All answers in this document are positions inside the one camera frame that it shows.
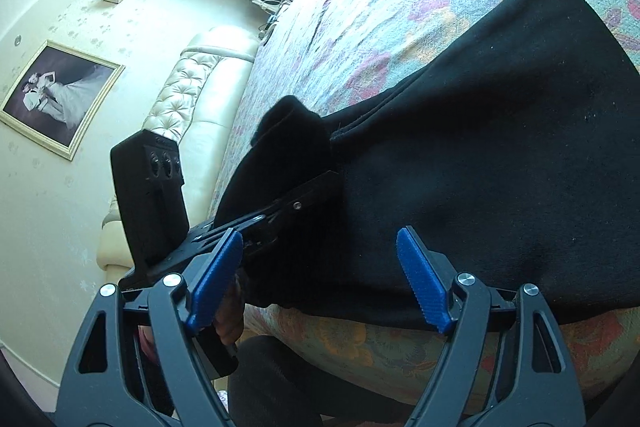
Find framed wedding photo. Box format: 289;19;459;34
1;40;125;161

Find cream tufted headboard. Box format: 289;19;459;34
95;31;262;285

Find floral bedspread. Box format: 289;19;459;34
212;0;639;403

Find black pants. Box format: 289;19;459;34
215;0;639;329

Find left hand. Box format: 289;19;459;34
136;271;246;358

